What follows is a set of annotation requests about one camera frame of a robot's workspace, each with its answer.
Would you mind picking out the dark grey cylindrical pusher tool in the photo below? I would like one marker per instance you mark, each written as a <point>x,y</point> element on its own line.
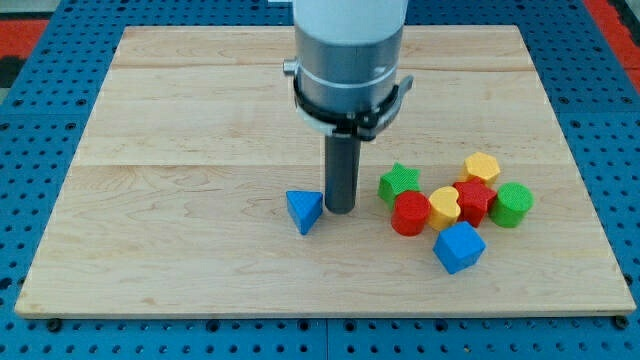
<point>341,173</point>

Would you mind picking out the blue triangle block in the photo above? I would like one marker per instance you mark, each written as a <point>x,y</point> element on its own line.
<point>304,207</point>

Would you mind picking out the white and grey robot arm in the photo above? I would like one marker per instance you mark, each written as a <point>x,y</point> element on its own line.
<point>344,81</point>

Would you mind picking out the green star block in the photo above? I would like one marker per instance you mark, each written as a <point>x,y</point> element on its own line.
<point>397,181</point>

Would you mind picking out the red cylinder block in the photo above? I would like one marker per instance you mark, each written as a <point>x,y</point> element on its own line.
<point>410,213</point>

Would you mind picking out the yellow heart block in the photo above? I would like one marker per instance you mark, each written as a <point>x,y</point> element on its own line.
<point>445,209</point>

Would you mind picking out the yellow hexagon block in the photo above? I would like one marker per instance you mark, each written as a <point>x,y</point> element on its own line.
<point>480,166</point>

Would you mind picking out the red star block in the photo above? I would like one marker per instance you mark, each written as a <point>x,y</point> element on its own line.
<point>475,200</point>

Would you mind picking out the blue cube block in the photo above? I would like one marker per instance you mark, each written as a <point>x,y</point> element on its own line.
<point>459,247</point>

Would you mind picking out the green cylinder block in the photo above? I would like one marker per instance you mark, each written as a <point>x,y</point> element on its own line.
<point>513,201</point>

